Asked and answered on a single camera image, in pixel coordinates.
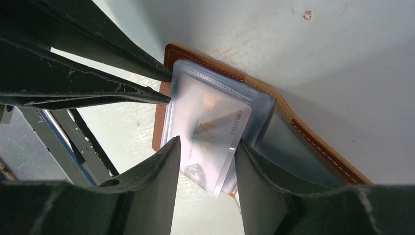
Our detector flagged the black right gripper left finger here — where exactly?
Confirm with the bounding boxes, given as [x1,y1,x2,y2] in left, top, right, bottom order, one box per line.
[0,137,181,235]

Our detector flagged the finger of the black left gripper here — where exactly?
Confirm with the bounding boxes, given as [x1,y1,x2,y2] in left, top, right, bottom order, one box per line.
[0,38,170,110]
[29,0,172,82]

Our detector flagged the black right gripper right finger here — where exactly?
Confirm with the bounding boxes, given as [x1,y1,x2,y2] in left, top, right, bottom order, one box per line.
[235,141,415,235]

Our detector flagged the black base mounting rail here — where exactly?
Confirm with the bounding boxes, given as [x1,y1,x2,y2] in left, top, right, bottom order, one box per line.
[20,108,119,187]

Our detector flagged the brown leather card holder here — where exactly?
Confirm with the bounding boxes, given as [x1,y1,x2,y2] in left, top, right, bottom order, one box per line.
[164,44,370,188]

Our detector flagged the white striped credit cards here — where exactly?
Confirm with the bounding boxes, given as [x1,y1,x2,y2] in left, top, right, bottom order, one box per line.
[168,72,252,198]

